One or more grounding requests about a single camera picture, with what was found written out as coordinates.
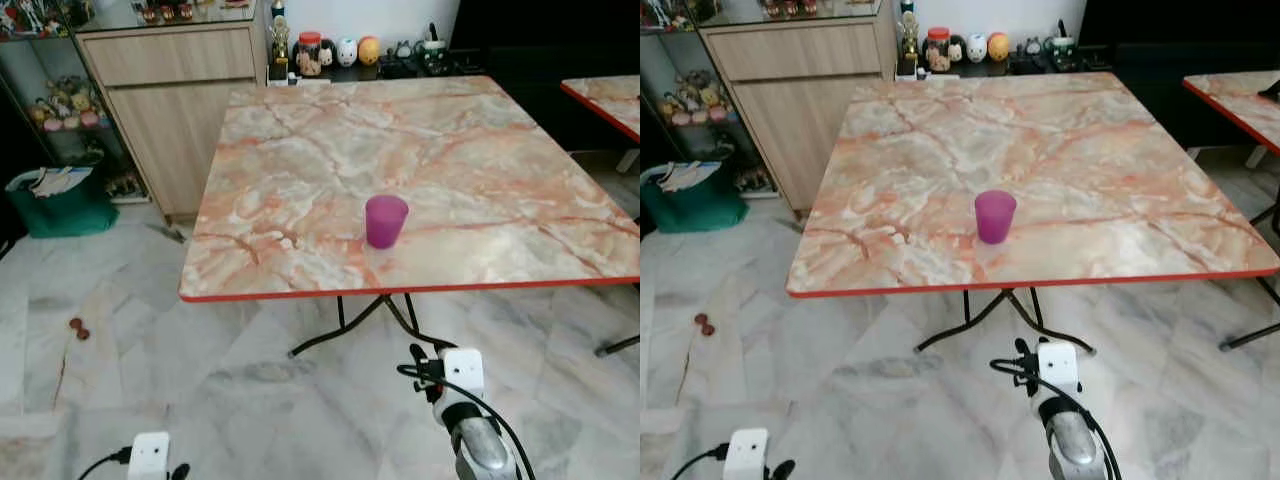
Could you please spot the orange round figurine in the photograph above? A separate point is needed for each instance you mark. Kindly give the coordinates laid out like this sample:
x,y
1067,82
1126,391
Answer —
x,y
999,46
369,50

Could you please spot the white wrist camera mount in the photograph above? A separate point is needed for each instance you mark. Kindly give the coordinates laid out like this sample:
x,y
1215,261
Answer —
x,y
1058,368
745,455
463,372
150,458

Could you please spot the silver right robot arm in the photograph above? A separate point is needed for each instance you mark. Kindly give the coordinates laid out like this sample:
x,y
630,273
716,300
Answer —
x,y
480,450
1072,445

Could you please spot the gold trophy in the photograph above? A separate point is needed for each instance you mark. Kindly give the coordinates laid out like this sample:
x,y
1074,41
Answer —
x,y
279,45
908,40

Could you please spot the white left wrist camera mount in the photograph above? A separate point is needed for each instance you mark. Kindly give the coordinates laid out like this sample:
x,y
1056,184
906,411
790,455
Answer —
x,y
150,458
745,455

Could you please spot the purple plastic cup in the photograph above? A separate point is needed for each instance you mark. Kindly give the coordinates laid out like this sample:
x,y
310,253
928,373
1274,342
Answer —
x,y
386,222
995,217

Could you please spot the glass display cabinet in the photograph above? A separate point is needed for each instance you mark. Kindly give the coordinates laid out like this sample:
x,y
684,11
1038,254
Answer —
x,y
60,60
670,60

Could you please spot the marble pattern folding table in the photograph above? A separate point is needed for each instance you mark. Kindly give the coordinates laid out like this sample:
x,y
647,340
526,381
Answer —
x,y
1240,100
610,100
900,200
300,200

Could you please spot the small grey figurine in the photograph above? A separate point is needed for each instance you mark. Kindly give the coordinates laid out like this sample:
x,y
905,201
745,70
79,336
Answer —
x,y
403,49
1033,46

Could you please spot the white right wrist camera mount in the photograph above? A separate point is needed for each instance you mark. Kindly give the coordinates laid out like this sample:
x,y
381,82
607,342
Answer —
x,y
1058,368
463,372

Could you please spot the white papers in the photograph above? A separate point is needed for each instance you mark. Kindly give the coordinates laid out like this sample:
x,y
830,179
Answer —
x,y
60,180
690,175

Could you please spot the green fabric bag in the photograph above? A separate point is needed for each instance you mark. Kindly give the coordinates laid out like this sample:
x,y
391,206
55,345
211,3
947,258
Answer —
x,y
60,215
700,210

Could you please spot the white round figurine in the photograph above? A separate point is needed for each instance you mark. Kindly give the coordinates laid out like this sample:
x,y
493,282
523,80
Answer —
x,y
347,52
976,48

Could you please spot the green and white figurine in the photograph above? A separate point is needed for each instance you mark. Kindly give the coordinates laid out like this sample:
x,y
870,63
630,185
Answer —
x,y
433,50
1062,45

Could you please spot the small white box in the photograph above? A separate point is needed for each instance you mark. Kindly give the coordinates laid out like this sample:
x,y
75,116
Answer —
x,y
915,76
285,81

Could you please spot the small brown floor object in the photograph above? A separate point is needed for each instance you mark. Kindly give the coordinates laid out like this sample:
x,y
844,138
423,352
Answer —
x,y
705,323
78,328

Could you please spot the light wooden cabinet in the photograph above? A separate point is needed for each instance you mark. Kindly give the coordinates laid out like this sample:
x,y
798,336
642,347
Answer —
x,y
170,110
790,110

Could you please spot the black television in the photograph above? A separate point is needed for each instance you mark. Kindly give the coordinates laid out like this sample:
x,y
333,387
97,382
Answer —
x,y
1180,20
540,20

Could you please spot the dark round figurine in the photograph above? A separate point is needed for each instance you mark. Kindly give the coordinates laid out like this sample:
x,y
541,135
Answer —
x,y
957,48
328,52

